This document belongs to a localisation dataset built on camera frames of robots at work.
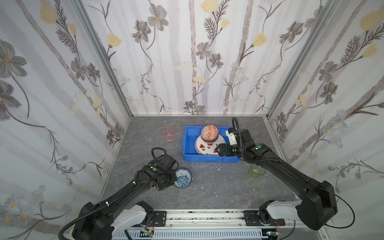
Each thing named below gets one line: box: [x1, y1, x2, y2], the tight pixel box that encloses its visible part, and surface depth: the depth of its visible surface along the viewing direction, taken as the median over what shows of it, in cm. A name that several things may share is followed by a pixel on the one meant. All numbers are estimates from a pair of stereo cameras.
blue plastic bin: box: [182, 126, 240, 163], surface depth 97 cm
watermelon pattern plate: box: [194, 135, 226, 156], surface depth 100 cm
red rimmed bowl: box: [201, 125, 219, 143], surface depth 100 cm
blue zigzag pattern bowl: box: [173, 167, 192, 189], surface depth 86 cm
